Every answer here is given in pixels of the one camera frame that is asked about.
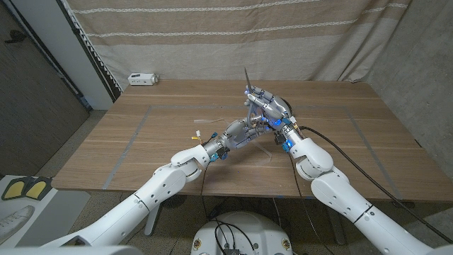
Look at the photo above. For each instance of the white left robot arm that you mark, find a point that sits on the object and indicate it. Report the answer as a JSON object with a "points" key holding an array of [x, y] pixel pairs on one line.
{"points": [[159, 187]]}

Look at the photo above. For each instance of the clear tape strip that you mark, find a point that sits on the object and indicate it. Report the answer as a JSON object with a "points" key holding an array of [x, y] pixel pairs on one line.
{"points": [[265, 150]]}

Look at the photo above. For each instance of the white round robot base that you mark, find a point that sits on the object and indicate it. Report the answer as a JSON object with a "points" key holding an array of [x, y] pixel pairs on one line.
{"points": [[244, 230]]}

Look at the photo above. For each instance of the yellow black foot pedal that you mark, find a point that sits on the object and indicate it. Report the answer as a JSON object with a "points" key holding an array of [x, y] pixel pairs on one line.
{"points": [[37, 188], [14, 189]]}

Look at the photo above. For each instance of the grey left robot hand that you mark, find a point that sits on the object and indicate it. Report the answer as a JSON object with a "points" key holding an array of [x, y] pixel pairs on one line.
{"points": [[240, 134]]}

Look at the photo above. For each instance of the dark wooden door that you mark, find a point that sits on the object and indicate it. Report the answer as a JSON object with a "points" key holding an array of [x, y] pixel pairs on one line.
{"points": [[35, 106]]}

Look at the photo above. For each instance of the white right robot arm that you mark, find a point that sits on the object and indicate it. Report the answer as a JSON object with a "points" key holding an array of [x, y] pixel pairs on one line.
{"points": [[336, 195]]}

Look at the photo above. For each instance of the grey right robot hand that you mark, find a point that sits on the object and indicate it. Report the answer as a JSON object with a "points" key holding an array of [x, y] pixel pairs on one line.
{"points": [[276, 108]]}

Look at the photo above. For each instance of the white shoe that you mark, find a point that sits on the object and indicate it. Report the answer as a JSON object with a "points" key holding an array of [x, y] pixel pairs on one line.
{"points": [[12, 219]]}

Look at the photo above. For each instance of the white floor board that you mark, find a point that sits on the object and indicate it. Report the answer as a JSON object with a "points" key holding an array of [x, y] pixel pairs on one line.
{"points": [[7, 205]]}

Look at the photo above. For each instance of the white power box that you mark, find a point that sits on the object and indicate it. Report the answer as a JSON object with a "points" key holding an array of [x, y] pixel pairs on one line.
{"points": [[139, 79]]}

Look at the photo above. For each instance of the grey floor mat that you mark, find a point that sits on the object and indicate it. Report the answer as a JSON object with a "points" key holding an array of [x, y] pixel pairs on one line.
{"points": [[60, 209]]}

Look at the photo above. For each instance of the beige striped curtain backdrop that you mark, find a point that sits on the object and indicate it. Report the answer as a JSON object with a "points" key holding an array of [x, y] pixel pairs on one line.
{"points": [[230, 53]]}

